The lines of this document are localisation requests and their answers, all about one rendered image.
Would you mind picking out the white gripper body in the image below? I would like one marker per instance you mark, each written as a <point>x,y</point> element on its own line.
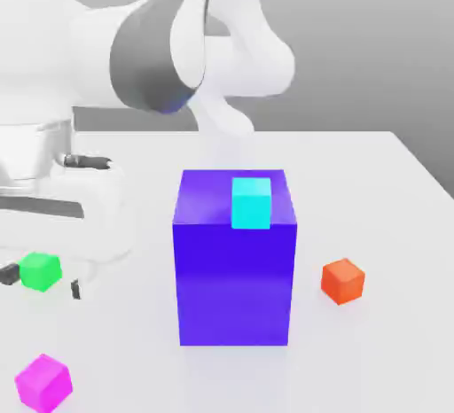
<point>103,214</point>

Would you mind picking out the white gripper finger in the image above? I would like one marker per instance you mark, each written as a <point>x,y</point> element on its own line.
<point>9,274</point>
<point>76,287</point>

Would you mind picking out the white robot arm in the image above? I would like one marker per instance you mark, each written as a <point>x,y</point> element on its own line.
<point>88,48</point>

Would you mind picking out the small green cube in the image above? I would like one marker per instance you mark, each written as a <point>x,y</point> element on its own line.
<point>39,272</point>

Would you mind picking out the small magenta cube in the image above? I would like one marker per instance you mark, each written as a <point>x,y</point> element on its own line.
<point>43,384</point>

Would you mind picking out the small cyan cube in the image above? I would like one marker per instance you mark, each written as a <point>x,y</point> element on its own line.
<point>250,205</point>

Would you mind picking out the small orange cube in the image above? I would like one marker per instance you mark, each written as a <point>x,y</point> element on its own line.
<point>342,282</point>

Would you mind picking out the large purple box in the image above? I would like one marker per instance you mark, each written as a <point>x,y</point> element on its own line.
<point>234,278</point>

